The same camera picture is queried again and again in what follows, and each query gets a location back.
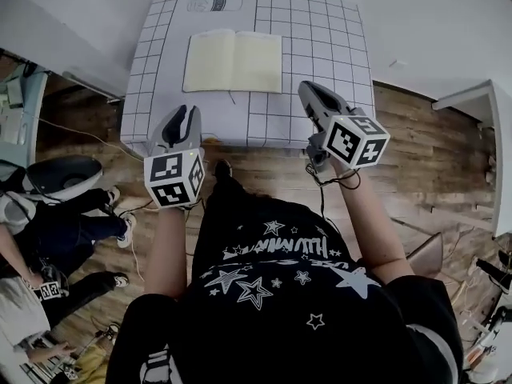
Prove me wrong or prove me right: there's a teal notebook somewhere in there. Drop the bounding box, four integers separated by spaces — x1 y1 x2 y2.
182 29 283 94

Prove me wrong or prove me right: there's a black star print shirt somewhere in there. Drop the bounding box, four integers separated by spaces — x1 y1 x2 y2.
106 170 465 384

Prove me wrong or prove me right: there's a person's right forearm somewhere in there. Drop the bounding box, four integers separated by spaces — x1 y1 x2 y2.
331 164 415 286

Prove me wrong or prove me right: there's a brown chair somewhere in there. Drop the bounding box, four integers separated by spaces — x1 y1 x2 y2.
407 232 445 278

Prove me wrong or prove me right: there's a grey white rounded device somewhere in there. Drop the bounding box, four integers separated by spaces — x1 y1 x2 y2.
0 154 103 238

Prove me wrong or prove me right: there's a white grid tablecloth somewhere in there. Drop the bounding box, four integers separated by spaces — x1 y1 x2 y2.
119 0 377 155

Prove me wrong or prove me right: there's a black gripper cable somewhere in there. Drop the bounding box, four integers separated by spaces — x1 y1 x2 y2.
306 164 361 191

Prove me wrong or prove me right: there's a person's black shoe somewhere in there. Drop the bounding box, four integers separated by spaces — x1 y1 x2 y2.
214 160 234 180

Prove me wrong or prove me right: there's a white side table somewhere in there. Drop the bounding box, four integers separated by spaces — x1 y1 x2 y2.
431 78 512 238

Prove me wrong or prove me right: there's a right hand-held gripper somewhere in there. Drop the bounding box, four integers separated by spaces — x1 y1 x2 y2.
298 80 391 174

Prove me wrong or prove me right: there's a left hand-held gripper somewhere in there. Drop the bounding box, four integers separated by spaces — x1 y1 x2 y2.
143 105 207 211

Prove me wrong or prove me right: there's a pale floor cable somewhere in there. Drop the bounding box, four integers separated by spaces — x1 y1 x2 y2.
38 118 145 159

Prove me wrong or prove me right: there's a person's left forearm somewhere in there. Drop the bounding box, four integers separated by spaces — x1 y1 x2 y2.
142 204 189 299

